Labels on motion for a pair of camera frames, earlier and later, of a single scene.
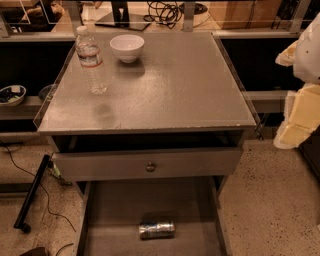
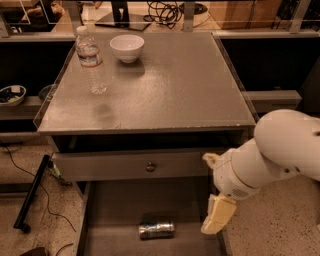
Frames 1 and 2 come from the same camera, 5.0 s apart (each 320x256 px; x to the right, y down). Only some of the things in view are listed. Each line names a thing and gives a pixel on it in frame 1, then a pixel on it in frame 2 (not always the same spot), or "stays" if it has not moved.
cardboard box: x=244 y=14 stays
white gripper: x=309 y=55 to x=229 y=177
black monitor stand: x=120 y=17 stays
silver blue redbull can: x=156 y=230 stays
